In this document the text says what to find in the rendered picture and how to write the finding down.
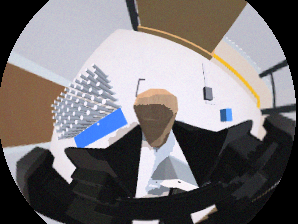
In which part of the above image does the blue flat strip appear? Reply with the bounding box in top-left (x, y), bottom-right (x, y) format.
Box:
top-left (74, 108), bottom-right (126, 148)

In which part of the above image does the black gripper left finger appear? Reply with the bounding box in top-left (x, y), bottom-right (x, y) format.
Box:
top-left (64, 125), bottom-right (142, 198)

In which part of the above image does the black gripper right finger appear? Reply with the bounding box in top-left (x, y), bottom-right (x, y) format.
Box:
top-left (172, 120), bottom-right (254, 188)

